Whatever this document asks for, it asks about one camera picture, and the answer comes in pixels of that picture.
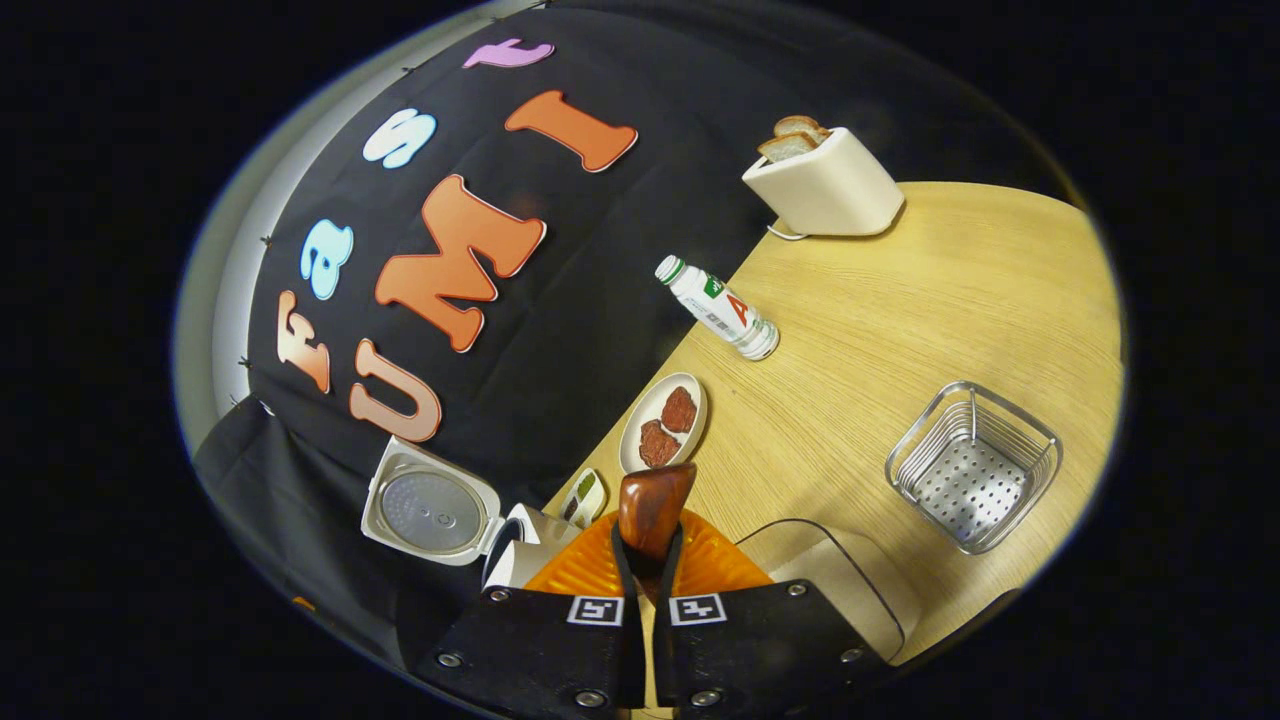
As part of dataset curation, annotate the brown wooden spoon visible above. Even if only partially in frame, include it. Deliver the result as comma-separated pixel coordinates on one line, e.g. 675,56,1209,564
617,462,699,601

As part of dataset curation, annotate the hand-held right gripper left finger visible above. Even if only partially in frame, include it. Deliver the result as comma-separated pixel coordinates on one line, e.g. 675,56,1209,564
413,510,649,713

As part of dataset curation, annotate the small white oblong dish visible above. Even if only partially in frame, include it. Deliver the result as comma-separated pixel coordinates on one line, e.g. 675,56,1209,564
560,467,608,529

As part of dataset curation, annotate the metal wire chopstick holder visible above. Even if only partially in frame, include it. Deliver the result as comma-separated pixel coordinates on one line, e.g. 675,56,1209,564
885,381,1063,556

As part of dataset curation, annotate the white rice cooker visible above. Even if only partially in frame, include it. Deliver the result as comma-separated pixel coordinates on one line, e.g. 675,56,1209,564
360,436,586,593

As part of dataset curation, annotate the black backdrop cloth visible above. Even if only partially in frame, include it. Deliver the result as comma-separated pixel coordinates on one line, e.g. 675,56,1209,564
190,0,1081,671

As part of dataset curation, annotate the white oval plate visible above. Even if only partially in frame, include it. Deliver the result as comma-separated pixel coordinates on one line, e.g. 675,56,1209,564
618,372,709,475

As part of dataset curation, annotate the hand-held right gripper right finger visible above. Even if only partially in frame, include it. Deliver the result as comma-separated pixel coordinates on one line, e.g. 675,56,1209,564
652,508,901,711

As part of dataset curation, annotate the cream toaster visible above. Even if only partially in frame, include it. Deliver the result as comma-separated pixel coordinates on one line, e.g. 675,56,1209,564
742,127,906,238

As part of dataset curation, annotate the white bottle green cap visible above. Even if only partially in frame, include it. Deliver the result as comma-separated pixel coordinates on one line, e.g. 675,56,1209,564
655,255,781,362

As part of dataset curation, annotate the red meat piece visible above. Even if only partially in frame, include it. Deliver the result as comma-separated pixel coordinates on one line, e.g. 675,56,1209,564
660,386,699,435
638,420,681,469

